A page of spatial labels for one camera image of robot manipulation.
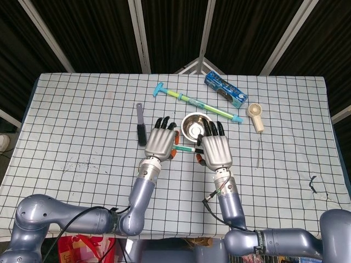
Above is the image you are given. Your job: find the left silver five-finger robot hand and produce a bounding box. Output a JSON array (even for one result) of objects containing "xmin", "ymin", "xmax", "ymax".
[{"xmin": 144, "ymin": 116, "xmax": 180, "ymax": 161}]

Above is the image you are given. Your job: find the white green marker pen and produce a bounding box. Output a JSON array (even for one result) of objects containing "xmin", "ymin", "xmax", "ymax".
[{"xmin": 171, "ymin": 145, "xmax": 197, "ymax": 153}]

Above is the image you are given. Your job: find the red plastic bag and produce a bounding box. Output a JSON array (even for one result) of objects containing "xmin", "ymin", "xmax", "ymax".
[{"xmin": 57, "ymin": 234, "xmax": 116, "ymax": 263}]

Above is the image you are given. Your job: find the green blue water pump toy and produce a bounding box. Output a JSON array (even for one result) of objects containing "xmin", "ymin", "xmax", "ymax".
[{"xmin": 152, "ymin": 82, "xmax": 244, "ymax": 124}]

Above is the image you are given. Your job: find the black brush grey handle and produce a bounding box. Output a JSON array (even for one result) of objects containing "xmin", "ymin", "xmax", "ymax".
[{"xmin": 136, "ymin": 102, "xmax": 149, "ymax": 146}]

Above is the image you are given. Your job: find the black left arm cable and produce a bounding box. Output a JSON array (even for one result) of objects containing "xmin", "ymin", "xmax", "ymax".
[{"xmin": 48, "ymin": 205, "xmax": 131, "ymax": 263}]

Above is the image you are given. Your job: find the stainless steel bowl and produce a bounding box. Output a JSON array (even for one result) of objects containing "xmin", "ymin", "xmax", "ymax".
[{"xmin": 180, "ymin": 112, "xmax": 214, "ymax": 143}]

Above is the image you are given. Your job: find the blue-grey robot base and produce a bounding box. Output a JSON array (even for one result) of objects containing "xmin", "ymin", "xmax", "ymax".
[{"xmin": 131, "ymin": 238, "xmax": 228, "ymax": 263}]

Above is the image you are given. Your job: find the blue cardboard box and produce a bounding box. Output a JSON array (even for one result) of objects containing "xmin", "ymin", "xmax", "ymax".
[{"xmin": 203, "ymin": 70, "xmax": 248, "ymax": 108}]

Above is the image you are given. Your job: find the white shoe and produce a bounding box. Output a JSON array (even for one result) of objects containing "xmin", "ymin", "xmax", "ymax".
[{"xmin": 0, "ymin": 134, "xmax": 10, "ymax": 156}]

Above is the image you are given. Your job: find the wire mesh basket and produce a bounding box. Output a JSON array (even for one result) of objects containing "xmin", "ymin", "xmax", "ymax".
[{"xmin": 229, "ymin": 253, "xmax": 321, "ymax": 263}]

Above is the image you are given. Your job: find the brown paper bag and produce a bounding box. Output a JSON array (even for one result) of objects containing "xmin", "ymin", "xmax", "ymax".
[{"xmin": 185, "ymin": 237, "xmax": 214, "ymax": 248}]

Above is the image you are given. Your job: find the grey black right arm cable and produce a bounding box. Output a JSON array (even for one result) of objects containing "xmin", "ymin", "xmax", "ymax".
[{"xmin": 202, "ymin": 171, "xmax": 256, "ymax": 233}]

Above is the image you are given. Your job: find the white metal frame beam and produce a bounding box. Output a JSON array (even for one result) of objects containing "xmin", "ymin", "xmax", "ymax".
[
  {"xmin": 128, "ymin": 0, "xmax": 151, "ymax": 74},
  {"xmin": 0, "ymin": 108, "xmax": 22, "ymax": 129},
  {"xmin": 18, "ymin": 0, "xmax": 75, "ymax": 73},
  {"xmin": 259, "ymin": 0, "xmax": 320, "ymax": 75},
  {"xmin": 331, "ymin": 102, "xmax": 351, "ymax": 124},
  {"xmin": 196, "ymin": 0, "xmax": 217, "ymax": 74}
]

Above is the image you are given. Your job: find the beige handheld fan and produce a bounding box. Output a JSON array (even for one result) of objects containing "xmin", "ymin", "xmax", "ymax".
[{"xmin": 245, "ymin": 102, "xmax": 265, "ymax": 134}]

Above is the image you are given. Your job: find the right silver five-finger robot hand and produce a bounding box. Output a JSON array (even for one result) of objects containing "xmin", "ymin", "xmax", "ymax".
[{"xmin": 195, "ymin": 120, "xmax": 233, "ymax": 169}]

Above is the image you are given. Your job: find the thin grey fan strap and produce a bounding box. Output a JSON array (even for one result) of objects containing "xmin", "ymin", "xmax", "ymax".
[{"xmin": 255, "ymin": 134, "xmax": 262, "ymax": 168}]

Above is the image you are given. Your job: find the white triangular frame joint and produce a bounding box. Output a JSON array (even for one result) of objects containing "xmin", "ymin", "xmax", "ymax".
[{"xmin": 174, "ymin": 56, "xmax": 226, "ymax": 75}]

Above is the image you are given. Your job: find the white black checkered tablecloth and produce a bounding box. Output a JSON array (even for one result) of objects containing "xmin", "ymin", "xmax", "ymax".
[{"xmin": 0, "ymin": 72, "xmax": 351, "ymax": 246}]

